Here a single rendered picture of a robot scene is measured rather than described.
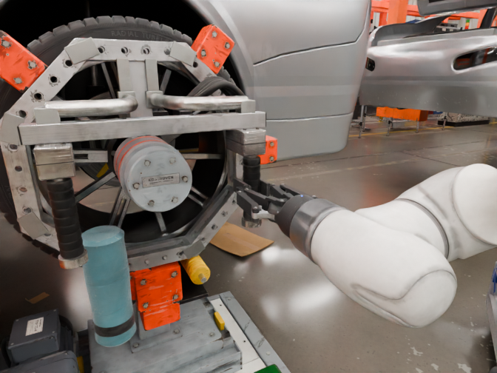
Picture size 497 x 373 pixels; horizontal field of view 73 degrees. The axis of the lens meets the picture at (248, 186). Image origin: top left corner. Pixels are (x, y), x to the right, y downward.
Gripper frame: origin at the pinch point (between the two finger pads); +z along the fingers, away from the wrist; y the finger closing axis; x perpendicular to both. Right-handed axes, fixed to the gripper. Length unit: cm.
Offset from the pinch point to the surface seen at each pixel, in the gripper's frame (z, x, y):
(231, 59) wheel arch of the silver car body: 46, 27, 17
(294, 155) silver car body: 46, -7, 43
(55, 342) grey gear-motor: 25, -43, -43
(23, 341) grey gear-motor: 26, -40, -50
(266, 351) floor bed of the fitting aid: 26, -75, 21
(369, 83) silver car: 180, 16, 217
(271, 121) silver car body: 46, 6, 32
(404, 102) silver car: 139, 1, 218
